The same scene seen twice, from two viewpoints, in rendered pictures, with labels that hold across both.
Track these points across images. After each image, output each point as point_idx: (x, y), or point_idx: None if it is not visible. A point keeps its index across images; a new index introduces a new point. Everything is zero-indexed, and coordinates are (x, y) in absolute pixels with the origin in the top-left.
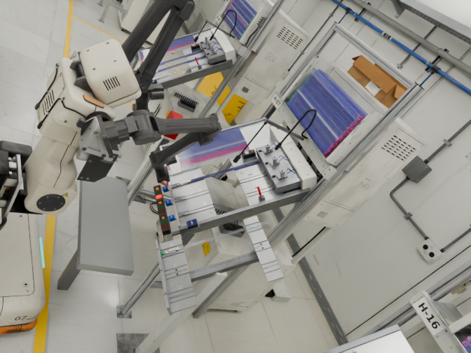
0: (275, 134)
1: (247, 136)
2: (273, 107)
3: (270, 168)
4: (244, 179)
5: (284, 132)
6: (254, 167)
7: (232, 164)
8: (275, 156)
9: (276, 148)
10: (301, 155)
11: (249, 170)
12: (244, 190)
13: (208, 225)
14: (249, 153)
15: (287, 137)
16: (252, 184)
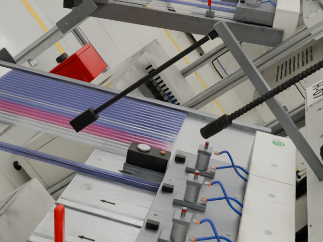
0: (256, 147)
1: (190, 138)
2: (304, 113)
3: (166, 205)
4: (75, 201)
5: (285, 157)
6: (133, 194)
7: (86, 160)
8: (198, 172)
9: (206, 128)
10: (289, 222)
11: (113, 192)
12: (46, 223)
13: None
14: (149, 153)
15: (285, 169)
16: (83, 224)
